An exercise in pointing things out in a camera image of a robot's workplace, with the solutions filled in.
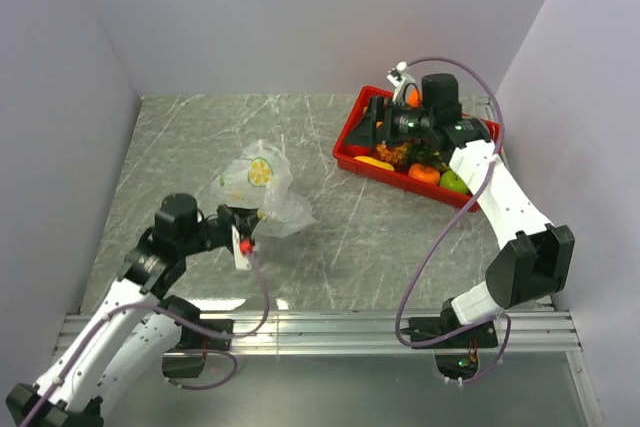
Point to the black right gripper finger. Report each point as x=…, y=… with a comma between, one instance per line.
x=366, y=133
x=381, y=109

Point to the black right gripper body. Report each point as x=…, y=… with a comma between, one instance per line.
x=405, y=124

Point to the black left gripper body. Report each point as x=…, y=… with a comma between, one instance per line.
x=212, y=232

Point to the orange fake pineapple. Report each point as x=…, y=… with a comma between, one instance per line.
x=409, y=153

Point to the clear plastic bag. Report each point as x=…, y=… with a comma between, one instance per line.
x=261, y=179

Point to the green fake apple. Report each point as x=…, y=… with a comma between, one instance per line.
x=450, y=181

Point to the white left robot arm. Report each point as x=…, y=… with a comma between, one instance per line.
x=138, y=321

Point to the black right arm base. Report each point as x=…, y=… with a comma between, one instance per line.
x=434, y=332

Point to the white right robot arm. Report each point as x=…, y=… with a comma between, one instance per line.
x=535, y=254

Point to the orange fake orange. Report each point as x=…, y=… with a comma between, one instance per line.
x=414, y=99

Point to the orange fake persimmon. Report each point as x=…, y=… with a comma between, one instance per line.
x=424, y=173

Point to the red plastic tray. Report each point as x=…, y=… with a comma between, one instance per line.
x=400, y=172

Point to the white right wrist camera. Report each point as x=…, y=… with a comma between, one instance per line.
x=402, y=81

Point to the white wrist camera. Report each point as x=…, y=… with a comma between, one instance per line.
x=402, y=81
x=243, y=249

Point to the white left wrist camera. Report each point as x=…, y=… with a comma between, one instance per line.
x=243, y=249

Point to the aluminium mounting rail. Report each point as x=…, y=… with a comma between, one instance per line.
x=372, y=332

